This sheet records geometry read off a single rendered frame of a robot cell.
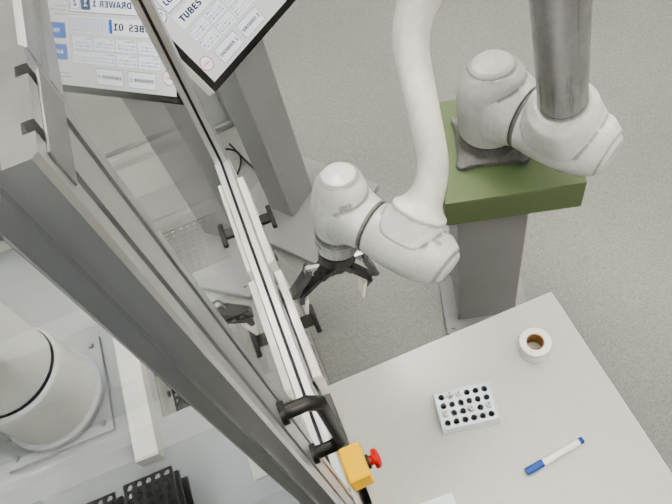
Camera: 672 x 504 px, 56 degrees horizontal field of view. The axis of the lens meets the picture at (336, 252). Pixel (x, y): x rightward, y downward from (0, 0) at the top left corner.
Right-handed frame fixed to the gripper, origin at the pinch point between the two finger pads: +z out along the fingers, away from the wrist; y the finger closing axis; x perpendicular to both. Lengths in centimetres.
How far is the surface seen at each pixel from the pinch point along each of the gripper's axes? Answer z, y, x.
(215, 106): 76, -2, -162
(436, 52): 67, -112, -156
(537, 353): 1.9, -38.1, 26.9
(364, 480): 2.2, 8.0, 39.6
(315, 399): -60, 21, 46
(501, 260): 37, -63, -18
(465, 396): 6.3, -20.1, 29.2
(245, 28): -12, -5, -89
